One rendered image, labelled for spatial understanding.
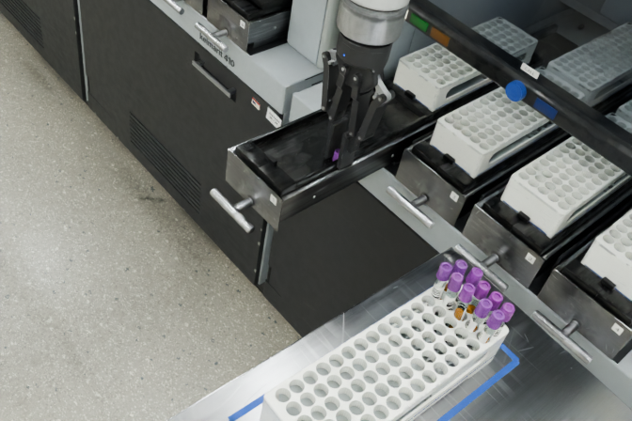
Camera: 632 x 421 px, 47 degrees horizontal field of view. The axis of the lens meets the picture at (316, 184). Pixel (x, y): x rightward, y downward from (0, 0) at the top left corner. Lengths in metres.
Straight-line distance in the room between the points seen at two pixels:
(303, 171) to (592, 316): 0.47
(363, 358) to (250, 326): 1.09
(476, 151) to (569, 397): 0.40
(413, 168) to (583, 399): 0.46
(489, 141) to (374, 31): 0.32
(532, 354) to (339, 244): 0.59
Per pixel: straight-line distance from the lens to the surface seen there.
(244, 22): 1.44
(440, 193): 1.18
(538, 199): 1.12
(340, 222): 1.42
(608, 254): 1.09
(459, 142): 1.17
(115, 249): 2.05
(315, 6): 1.40
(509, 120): 1.25
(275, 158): 1.13
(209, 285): 1.97
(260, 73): 1.45
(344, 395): 0.81
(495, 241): 1.15
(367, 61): 0.99
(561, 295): 1.13
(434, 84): 1.26
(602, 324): 1.11
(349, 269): 1.47
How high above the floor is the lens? 1.57
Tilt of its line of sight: 44 degrees down
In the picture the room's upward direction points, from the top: 12 degrees clockwise
